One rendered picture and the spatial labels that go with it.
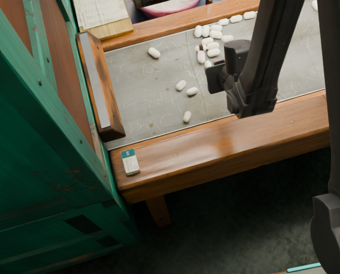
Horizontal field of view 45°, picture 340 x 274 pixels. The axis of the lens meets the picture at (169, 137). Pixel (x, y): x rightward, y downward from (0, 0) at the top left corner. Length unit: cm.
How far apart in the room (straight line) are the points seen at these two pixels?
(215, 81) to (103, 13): 46
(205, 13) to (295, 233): 100
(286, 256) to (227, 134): 85
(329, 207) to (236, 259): 129
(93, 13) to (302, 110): 66
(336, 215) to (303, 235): 133
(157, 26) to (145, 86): 19
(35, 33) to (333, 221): 46
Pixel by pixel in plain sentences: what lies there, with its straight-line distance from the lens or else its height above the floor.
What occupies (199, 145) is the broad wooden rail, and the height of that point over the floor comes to 76.
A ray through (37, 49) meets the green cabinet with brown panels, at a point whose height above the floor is 127.
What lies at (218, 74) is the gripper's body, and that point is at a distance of 94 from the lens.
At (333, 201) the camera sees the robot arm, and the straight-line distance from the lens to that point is 50.
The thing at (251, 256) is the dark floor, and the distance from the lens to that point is 177.
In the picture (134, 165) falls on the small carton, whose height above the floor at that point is 78.
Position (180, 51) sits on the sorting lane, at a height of 74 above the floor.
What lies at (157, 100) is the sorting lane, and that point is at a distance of 113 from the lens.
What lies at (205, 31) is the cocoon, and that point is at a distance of 122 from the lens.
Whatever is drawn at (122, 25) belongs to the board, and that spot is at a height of 78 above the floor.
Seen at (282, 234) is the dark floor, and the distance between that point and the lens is 180.
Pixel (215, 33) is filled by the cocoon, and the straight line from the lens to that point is 121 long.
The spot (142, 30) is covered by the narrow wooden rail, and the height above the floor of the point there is 76.
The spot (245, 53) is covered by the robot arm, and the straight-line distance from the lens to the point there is 82.
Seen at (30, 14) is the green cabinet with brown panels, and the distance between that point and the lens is 65.
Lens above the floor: 174
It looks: 68 degrees down
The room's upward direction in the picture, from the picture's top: 8 degrees counter-clockwise
